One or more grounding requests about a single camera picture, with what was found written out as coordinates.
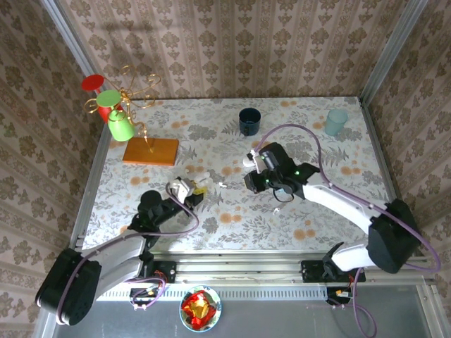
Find white earbud charging case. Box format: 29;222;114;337
190;170;214;188

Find dark blue cup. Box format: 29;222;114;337
238;107;262;137

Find floral patterned tablecloth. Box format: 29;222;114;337
84;96;407;254

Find light blue translucent cup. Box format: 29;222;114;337
323;108;350;137

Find green plastic cup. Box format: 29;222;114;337
97;89;137;142

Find black connector box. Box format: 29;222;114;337
129;287;163;306
326;287;353;306

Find red gold foil candies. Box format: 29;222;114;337
182;291;216;323

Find white blue rimmed bowl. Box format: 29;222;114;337
179;284;223;332

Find red plastic cup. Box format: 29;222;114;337
81;74;125;124

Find thin black cable loop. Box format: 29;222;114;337
271;186;294;204

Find gold wire stand wooden base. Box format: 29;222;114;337
83;65;180;167

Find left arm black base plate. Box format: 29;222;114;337
140;260;177;284

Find aluminium table side rail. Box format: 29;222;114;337
66;121;113;260
359;98;422;256

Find aluminium mounting rail frame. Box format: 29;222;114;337
49;250;436;284

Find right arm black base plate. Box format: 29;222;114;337
301;259;366;283

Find slotted grey cable duct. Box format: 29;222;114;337
94;285;330;302

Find aluminium frame post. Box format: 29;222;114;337
39;0;109;127
357;0;430;105

